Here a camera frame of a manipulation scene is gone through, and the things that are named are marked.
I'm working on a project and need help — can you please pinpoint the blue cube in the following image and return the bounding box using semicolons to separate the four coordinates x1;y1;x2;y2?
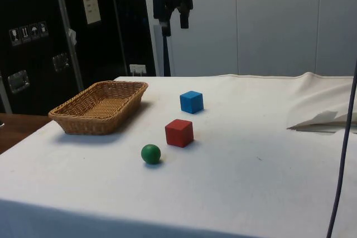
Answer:
179;90;204;115

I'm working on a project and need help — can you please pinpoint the green ball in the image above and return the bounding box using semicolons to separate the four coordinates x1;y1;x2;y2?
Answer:
141;144;162;165

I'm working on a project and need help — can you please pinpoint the wicker basket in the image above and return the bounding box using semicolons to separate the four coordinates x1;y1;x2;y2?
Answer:
47;80;149;135

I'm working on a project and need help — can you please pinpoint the silver metal pole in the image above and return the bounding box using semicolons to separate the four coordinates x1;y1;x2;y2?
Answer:
51;0;85;91

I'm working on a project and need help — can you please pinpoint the red cube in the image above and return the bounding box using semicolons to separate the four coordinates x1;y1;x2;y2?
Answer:
165;119;194;148

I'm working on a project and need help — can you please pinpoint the black cable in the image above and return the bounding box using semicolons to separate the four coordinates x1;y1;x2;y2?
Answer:
326;62;357;238

